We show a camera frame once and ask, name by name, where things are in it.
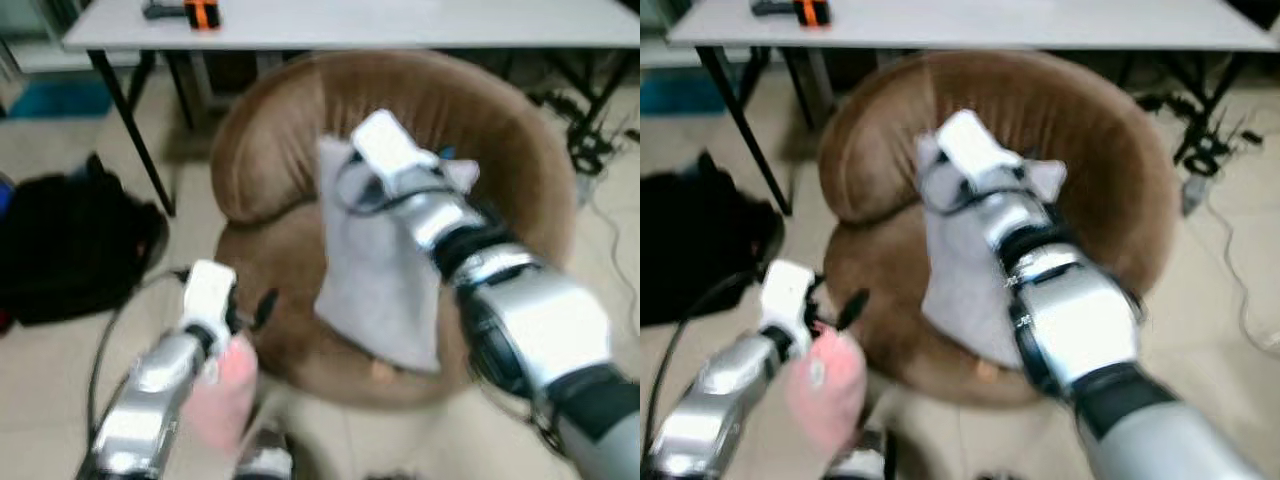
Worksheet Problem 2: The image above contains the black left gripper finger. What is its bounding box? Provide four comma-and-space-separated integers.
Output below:
838, 288, 871, 331
250, 288, 281, 333

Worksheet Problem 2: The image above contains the grey pillow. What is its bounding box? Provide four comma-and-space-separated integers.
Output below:
915, 130, 1069, 371
315, 135, 481, 374

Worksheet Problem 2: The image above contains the brown round velvet sofa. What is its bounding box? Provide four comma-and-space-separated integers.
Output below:
210, 50, 579, 409
818, 50, 1181, 409

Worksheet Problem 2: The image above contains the pink blurred object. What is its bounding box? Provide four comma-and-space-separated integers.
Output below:
785, 330, 866, 451
180, 335, 261, 451

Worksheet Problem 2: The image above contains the black bag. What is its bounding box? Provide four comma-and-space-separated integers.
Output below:
640, 152, 783, 326
0, 152, 169, 326

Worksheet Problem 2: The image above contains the silver robot foot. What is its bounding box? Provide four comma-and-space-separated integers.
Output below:
828, 428, 896, 480
232, 428, 296, 480

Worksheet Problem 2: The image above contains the teal box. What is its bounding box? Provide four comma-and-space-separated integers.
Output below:
640, 75, 721, 116
5, 78, 116, 121

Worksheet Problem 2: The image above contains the white table with black legs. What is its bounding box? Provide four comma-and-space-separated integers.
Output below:
62, 0, 641, 218
665, 0, 1280, 216

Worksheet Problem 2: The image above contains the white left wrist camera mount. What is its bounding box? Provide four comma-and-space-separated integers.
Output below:
757, 260, 819, 346
180, 260, 238, 346

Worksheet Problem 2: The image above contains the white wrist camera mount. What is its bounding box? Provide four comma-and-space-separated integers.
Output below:
757, 260, 819, 346
180, 260, 238, 346
352, 108, 441, 196
935, 108, 1023, 196

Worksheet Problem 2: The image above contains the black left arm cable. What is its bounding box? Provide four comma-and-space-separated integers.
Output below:
645, 268, 771, 441
85, 268, 191, 441

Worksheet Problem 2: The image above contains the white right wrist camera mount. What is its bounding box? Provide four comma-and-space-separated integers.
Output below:
352, 108, 441, 196
935, 108, 1023, 196

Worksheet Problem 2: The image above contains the black cable tangle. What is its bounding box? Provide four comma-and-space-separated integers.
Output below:
530, 85, 641, 176
1140, 85, 1266, 176

